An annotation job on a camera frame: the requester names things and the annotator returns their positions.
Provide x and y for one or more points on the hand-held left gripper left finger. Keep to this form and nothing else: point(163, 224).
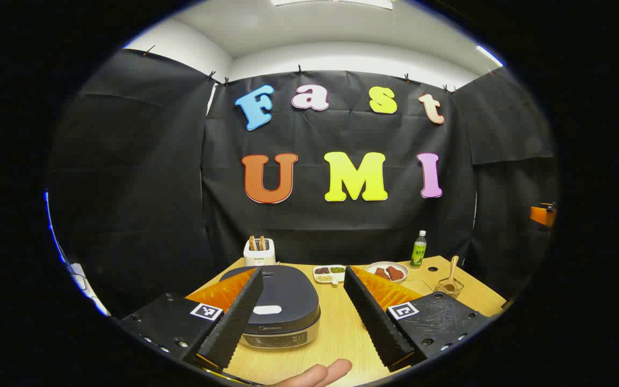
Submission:
point(234, 322)

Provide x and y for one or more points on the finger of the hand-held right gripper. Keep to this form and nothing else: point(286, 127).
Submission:
point(543, 216)

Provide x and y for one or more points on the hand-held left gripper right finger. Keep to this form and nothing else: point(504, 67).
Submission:
point(374, 322)

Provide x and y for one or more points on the dark grey rice cooker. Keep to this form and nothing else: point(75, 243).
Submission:
point(288, 295)

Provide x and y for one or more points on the brown meat piece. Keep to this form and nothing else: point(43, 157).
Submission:
point(395, 272)
point(382, 273)

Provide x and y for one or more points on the white round plate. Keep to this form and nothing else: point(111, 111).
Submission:
point(379, 265)

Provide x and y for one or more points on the white divided bean dish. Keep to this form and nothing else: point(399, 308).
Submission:
point(329, 273)

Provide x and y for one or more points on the white toaster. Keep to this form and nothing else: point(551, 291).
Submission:
point(259, 257)

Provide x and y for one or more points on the green drink bottle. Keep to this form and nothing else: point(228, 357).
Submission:
point(418, 252)

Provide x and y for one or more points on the white side desk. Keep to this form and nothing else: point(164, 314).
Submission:
point(86, 287)

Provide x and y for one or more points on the black backdrop cloth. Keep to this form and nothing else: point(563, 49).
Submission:
point(153, 188)

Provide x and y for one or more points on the small ceiling light panel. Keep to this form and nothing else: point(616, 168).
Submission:
point(489, 55)

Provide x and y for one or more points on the computer monitor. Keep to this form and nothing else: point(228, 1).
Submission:
point(54, 231)

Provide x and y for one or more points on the large ceiling light panel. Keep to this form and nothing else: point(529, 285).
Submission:
point(336, 3)

